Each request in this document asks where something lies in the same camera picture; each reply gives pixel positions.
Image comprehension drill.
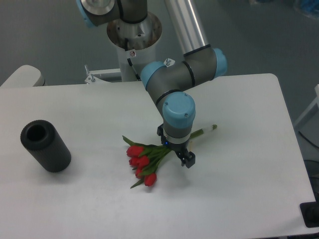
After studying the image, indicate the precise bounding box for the black cylindrical vase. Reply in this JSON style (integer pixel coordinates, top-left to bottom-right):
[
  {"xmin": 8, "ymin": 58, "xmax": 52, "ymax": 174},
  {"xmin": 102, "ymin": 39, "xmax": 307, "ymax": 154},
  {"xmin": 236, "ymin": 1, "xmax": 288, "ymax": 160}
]
[{"xmin": 20, "ymin": 119, "xmax": 71, "ymax": 173}]

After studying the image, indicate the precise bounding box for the white frame at right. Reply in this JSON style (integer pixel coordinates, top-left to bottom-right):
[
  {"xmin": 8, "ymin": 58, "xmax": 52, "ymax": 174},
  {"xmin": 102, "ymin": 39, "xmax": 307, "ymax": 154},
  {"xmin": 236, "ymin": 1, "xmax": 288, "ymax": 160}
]
[{"xmin": 293, "ymin": 85, "xmax": 319, "ymax": 129}]

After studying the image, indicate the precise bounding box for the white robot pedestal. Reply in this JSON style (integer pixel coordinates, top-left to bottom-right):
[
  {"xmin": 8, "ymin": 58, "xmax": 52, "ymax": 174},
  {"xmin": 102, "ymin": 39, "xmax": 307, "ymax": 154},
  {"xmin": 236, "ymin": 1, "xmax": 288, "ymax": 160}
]
[{"xmin": 85, "ymin": 11, "xmax": 162, "ymax": 84}]

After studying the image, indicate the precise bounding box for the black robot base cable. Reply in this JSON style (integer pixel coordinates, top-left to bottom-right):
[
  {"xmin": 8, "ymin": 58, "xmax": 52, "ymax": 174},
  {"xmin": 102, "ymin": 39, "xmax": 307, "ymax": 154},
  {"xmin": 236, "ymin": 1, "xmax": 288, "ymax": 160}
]
[{"xmin": 124, "ymin": 37, "xmax": 143, "ymax": 82}]

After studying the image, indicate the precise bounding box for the white chair back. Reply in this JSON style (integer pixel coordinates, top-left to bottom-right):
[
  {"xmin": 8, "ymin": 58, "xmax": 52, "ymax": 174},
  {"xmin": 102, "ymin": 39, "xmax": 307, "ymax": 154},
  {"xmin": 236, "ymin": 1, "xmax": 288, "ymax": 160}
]
[{"xmin": 0, "ymin": 65, "xmax": 47, "ymax": 89}]

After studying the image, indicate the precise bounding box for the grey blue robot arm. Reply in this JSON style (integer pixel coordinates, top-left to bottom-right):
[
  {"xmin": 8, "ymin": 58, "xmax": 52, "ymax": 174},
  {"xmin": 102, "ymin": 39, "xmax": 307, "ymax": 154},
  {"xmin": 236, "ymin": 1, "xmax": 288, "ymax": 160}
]
[{"xmin": 77, "ymin": 0, "xmax": 227, "ymax": 167}]

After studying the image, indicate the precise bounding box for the red tulip bouquet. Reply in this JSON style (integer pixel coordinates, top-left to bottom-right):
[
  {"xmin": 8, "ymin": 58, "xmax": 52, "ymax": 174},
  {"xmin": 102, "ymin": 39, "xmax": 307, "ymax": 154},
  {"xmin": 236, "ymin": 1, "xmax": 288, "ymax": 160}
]
[{"xmin": 122, "ymin": 124, "xmax": 218, "ymax": 189}]

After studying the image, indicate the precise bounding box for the black floor cable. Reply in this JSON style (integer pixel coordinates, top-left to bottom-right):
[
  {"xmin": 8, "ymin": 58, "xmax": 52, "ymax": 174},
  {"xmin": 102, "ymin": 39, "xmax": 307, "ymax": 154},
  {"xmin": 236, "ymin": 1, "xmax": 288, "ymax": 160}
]
[{"xmin": 298, "ymin": 129, "xmax": 319, "ymax": 147}]

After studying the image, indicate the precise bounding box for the black box at table edge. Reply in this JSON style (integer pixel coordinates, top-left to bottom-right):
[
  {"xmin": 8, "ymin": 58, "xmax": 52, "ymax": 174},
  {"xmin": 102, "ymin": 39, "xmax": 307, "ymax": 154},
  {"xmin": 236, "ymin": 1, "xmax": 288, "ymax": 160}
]
[{"xmin": 300, "ymin": 202, "xmax": 319, "ymax": 228}]

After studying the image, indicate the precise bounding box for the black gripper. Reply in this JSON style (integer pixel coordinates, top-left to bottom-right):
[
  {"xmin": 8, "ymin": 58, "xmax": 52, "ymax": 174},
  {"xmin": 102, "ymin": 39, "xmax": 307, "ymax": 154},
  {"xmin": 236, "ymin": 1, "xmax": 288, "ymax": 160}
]
[{"xmin": 157, "ymin": 124, "xmax": 195, "ymax": 168}]

